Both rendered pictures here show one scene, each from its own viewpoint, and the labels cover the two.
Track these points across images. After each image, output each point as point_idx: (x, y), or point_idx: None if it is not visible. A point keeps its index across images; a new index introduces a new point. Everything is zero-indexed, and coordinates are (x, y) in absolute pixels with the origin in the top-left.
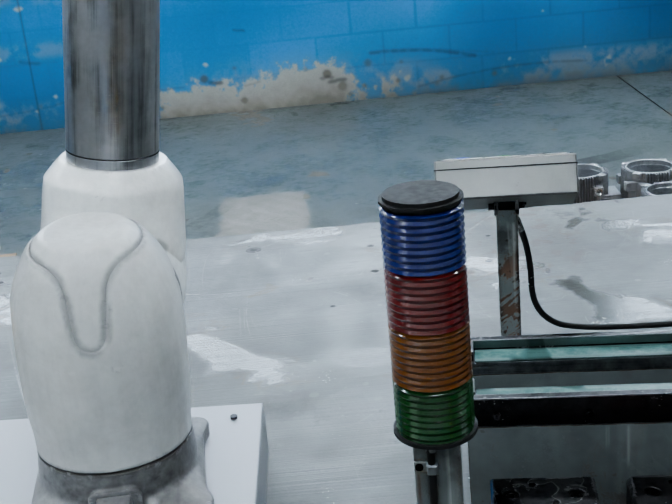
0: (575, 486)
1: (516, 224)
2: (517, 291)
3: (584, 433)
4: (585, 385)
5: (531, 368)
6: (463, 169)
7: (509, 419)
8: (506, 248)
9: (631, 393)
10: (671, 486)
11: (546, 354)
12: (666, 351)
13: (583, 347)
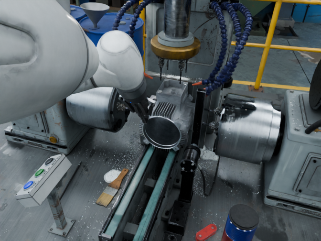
0: (168, 236)
1: (56, 188)
2: (61, 206)
3: (155, 224)
4: (144, 213)
5: (120, 223)
6: (39, 187)
7: (147, 240)
8: (55, 198)
9: (158, 204)
10: (176, 214)
11: (119, 215)
12: (134, 186)
13: (120, 204)
